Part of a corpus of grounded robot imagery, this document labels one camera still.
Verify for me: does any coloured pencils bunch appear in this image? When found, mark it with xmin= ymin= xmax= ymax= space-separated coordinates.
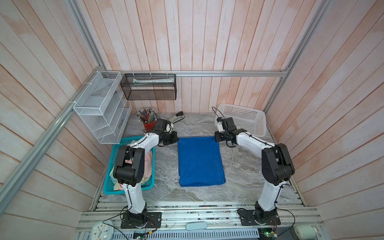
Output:
xmin=137 ymin=107 xmax=157 ymax=124

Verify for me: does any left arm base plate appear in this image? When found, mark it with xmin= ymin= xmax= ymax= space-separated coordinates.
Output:
xmin=121 ymin=212 xmax=162 ymax=229

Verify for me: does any blue towel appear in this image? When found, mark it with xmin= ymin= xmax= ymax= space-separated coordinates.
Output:
xmin=178 ymin=137 xmax=226 ymax=187

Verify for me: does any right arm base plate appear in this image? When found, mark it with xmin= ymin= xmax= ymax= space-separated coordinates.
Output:
xmin=237 ymin=208 xmax=281 ymax=226

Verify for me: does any white tape roll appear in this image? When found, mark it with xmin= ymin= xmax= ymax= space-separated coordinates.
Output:
xmin=294 ymin=225 xmax=318 ymax=240

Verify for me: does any red pencil cup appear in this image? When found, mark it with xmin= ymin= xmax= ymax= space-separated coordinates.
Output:
xmin=143 ymin=120 xmax=157 ymax=133

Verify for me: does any black grey stapler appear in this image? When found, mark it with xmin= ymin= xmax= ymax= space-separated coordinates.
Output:
xmin=168 ymin=111 xmax=185 ymax=124

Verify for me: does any pink towel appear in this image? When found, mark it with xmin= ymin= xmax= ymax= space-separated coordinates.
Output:
xmin=125 ymin=151 xmax=153 ymax=185

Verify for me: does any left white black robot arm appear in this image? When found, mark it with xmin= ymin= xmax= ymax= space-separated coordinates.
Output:
xmin=113 ymin=119 xmax=179 ymax=228

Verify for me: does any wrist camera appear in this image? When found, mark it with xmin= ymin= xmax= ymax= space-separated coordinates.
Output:
xmin=166 ymin=123 xmax=173 ymax=133
xmin=215 ymin=117 xmax=228 ymax=133

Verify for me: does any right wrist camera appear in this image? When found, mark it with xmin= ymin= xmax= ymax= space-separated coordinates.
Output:
xmin=215 ymin=117 xmax=228 ymax=133

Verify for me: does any white plastic basket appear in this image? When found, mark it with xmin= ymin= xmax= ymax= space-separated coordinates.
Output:
xmin=218 ymin=104 xmax=267 ymax=138

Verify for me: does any teal plastic basket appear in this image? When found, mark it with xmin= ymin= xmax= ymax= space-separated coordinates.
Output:
xmin=103 ymin=136 xmax=156 ymax=195

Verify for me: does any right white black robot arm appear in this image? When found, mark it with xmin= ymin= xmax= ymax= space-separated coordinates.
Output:
xmin=215 ymin=117 xmax=295 ymax=225

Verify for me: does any white analog clock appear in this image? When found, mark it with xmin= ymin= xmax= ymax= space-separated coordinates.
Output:
xmin=90 ymin=220 xmax=114 ymax=240

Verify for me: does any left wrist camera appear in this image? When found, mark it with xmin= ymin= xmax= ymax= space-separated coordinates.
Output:
xmin=166 ymin=123 xmax=173 ymax=133

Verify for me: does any black mesh wall basket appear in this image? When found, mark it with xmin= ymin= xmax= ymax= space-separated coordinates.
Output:
xmin=120 ymin=73 xmax=177 ymax=101

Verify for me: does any white wire wall shelf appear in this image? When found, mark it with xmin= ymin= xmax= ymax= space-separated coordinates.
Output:
xmin=74 ymin=71 xmax=132 ymax=145

